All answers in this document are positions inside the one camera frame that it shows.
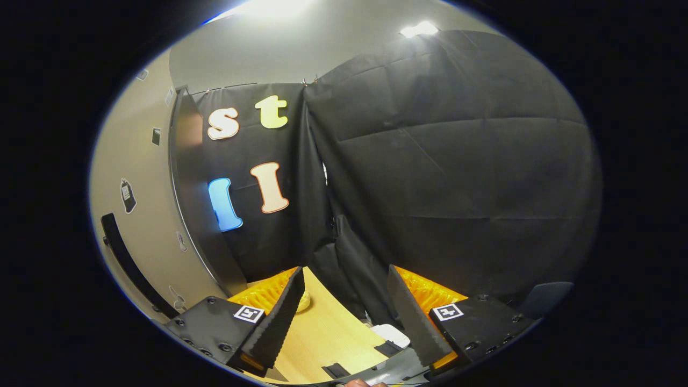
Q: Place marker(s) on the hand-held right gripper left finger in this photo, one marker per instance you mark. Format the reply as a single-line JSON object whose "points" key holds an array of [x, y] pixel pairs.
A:
{"points": [[279, 322]]}

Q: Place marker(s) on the yellow sponge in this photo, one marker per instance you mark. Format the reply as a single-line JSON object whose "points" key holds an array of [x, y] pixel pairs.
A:
{"points": [[303, 302]]}

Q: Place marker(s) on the black backdrop cloth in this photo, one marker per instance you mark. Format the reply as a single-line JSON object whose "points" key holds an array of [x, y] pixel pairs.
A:
{"points": [[457, 161]]}

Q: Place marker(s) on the grey chair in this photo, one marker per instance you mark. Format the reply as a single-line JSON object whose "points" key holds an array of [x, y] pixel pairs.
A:
{"points": [[545, 298]]}

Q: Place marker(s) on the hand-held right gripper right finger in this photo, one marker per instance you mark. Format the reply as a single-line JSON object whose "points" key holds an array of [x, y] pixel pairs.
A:
{"points": [[414, 322]]}

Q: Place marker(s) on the grey cabinet door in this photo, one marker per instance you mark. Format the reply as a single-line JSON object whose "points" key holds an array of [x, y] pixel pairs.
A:
{"points": [[156, 215]]}

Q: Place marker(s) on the black plastic bracket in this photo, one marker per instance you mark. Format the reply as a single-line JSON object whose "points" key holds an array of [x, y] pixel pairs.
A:
{"points": [[388, 348], [336, 371]]}

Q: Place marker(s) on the small white box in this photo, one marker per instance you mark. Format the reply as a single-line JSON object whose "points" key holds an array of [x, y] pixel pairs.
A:
{"points": [[389, 333]]}

